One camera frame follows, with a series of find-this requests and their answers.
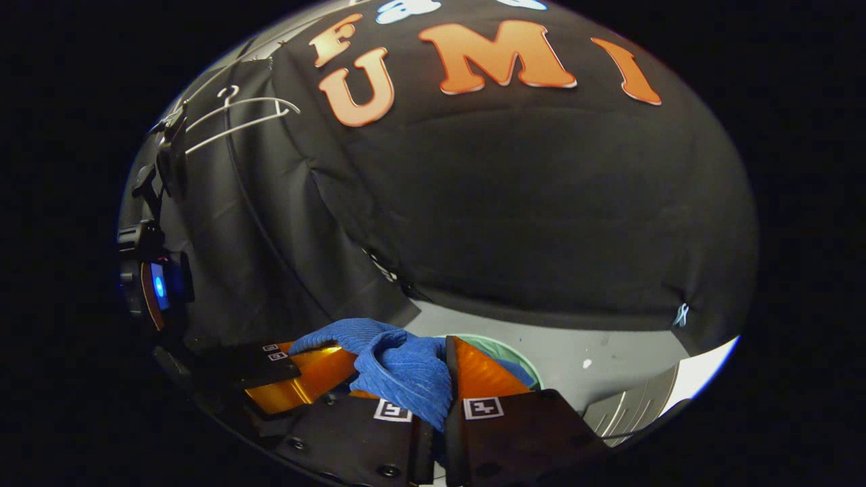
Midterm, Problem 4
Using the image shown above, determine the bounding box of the blue corduroy jacket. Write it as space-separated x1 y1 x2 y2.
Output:
288 318 539 432

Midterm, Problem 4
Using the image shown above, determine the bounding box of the grey ribbed panel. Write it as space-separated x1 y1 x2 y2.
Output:
582 364 681 447

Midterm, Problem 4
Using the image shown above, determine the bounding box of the black backdrop cloth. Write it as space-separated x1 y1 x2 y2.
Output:
118 0 758 356

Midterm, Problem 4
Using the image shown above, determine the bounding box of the black clothes rack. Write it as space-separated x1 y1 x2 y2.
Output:
149 37 332 319

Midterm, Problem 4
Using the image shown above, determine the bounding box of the white clothes hanger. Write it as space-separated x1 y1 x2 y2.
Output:
183 85 302 156

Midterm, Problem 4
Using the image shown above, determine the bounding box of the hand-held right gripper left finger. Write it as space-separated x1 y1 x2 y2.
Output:
271 388 435 487

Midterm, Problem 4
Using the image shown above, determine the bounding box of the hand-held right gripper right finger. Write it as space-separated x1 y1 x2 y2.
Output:
445 335 610 487

